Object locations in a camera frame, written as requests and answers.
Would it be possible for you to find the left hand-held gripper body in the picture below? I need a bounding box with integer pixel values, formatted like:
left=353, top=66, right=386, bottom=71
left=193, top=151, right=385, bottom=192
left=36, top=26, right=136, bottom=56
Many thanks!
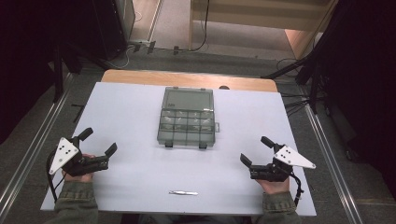
left=49, top=136, right=110, bottom=177

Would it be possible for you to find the black hanging cable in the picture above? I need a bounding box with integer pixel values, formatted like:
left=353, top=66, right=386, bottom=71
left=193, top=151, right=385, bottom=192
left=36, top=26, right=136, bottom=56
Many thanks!
left=188, top=0, right=211, bottom=53

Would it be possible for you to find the white table mat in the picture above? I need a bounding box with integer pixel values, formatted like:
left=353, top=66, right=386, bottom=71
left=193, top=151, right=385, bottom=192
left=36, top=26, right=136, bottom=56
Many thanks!
left=40, top=81, right=318, bottom=217

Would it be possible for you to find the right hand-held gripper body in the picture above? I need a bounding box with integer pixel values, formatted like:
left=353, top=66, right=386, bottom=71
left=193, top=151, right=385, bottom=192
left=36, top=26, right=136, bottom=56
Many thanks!
left=249, top=144, right=317, bottom=183

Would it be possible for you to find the black metal stand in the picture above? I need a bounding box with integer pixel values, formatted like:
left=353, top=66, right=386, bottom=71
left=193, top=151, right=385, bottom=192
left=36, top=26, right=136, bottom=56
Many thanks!
left=261, top=36, right=332, bottom=117
left=49, top=41, right=110, bottom=105

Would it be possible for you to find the white floor cable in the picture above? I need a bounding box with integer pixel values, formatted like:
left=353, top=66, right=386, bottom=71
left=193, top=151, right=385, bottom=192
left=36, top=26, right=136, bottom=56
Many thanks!
left=106, top=45, right=135, bottom=71

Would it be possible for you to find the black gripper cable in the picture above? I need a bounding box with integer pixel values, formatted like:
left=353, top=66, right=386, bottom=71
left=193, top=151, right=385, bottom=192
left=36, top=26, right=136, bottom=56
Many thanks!
left=46, top=154, right=67, bottom=203
left=289, top=172, right=305, bottom=208

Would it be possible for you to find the metal floor rail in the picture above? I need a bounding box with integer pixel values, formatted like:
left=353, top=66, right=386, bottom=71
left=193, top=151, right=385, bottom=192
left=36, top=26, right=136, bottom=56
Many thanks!
left=0, top=72, right=76, bottom=216
left=302, top=101, right=365, bottom=224

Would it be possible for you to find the dark cabinet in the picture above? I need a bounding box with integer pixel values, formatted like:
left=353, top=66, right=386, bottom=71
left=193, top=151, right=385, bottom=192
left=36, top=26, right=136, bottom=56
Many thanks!
left=90, top=0, right=136, bottom=61

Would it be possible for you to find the pale wooden furniture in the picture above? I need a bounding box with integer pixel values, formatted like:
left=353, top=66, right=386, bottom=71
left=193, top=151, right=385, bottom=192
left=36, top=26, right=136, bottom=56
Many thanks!
left=188, top=0, right=339, bottom=61

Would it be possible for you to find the grey clear compartment box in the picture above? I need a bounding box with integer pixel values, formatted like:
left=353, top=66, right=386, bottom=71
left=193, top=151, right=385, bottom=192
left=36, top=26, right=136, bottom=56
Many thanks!
left=156, top=86, right=220, bottom=149

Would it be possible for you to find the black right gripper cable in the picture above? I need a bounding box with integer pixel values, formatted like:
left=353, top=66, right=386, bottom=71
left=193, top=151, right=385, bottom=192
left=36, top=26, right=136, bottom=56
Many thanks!
left=289, top=172, right=305, bottom=208

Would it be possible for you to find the person's left hand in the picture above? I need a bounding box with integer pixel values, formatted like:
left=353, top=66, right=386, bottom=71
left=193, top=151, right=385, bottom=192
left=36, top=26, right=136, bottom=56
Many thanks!
left=61, top=170, right=94, bottom=184

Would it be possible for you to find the person's right hand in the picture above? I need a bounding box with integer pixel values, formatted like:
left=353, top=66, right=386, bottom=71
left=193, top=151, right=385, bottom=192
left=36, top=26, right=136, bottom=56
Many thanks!
left=255, top=176, right=291, bottom=196

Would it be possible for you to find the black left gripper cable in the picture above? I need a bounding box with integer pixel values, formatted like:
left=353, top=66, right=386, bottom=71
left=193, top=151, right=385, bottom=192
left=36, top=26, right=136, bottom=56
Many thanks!
left=46, top=154, right=67, bottom=203

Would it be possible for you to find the wooden table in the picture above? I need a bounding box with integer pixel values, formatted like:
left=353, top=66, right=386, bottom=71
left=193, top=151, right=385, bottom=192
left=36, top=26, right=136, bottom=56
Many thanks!
left=100, top=68, right=278, bottom=93

